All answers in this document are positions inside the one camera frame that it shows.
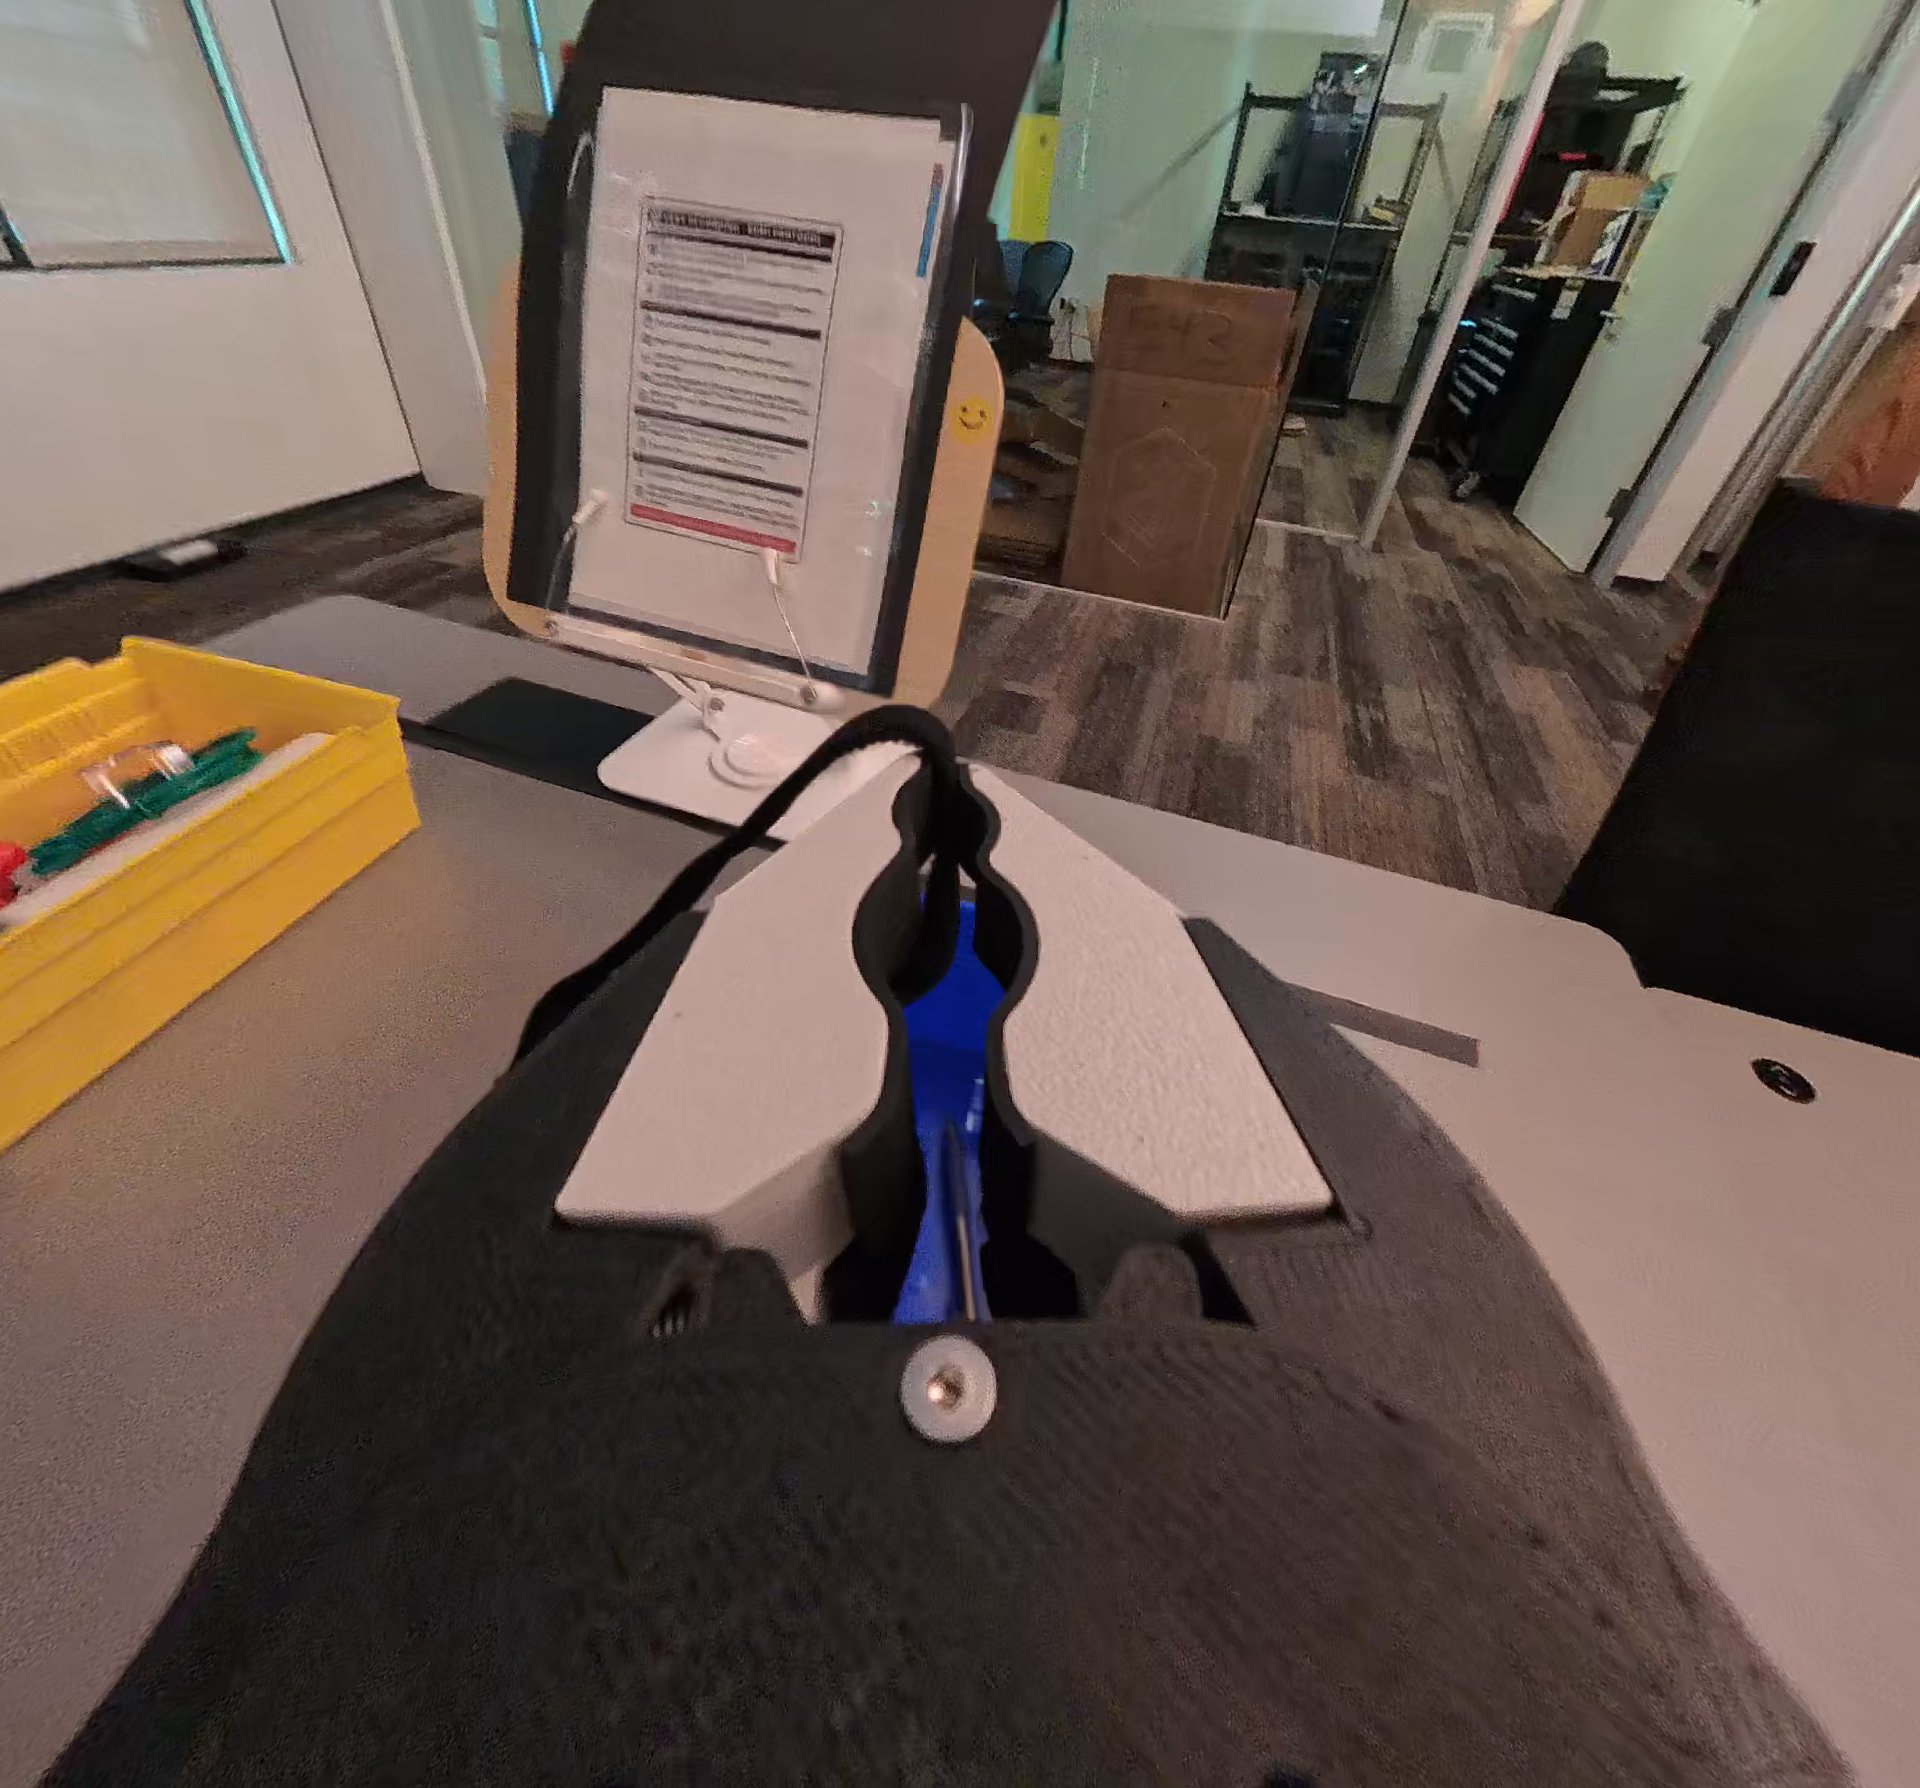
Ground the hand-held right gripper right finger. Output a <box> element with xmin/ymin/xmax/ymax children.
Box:
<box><xmin>959</xmin><ymin>763</ymin><xmax>1337</xmax><ymax>1323</ymax></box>

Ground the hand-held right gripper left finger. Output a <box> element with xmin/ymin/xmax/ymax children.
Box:
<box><xmin>551</xmin><ymin>769</ymin><xmax>922</xmax><ymax>1323</ymax></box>

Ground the blue plastic bin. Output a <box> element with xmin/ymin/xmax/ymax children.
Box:
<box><xmin>889</xmin><ymin>891</ymin><xmax>1011</xmax><ymax>1323</ymax></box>

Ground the black strap loop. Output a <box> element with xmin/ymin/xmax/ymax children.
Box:
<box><xmin>505</xmin><ymin>705</ymin><xmax>981</xmax><ymax>1074</ymax></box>

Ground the yellow plastic bin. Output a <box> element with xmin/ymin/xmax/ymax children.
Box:
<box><xmin>0</xmin><ymin>635</ymin><xmax>426</xmax><ymax>1157</ymax></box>

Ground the clear glass cube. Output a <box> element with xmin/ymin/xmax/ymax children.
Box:
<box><xmin>81</xmin><ymin>739</ymin><xmax>201</xmax><ymax>820</ymax></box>

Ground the black desk mat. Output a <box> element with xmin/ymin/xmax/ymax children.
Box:
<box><xmin>402</xmin><ymin>674</ymin><xmax>657</xmax><ymax>796</ymax></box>

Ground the brown cardboard box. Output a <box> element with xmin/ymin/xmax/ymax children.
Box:
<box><xmin>1058</xmin><ymin>271</ymin><xmax>1309</xmax><ymax>620</ymax></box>

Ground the black fabric chair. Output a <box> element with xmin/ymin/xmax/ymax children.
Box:
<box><xmin>1547</xmin><ymin>476</ymin><xmax>1920</xmax><ymax>1058</ymax></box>

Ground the instruction sheet sign stand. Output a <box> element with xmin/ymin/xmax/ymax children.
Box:
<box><xmin>480</xmin><ymin>0</ymin><xmax>1077</xmax><ymax>820</ymax></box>

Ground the black tool cabinet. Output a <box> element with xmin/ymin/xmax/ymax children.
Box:
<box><xmin>1437</xmin><ymin>262</ymin><xmax>1630</xmax><ymax>502</ymax></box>

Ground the black metal shelf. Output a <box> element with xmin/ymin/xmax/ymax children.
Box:
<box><xmin>1214</xmin><ymin>49</ymin><xmax>1449</xmax><ymax>421</ymax></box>

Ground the green cable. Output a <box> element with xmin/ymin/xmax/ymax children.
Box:
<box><xmin>27</xmin><ymin>727</ymin><xmax>268</xmax><ymax>881</ymax></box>

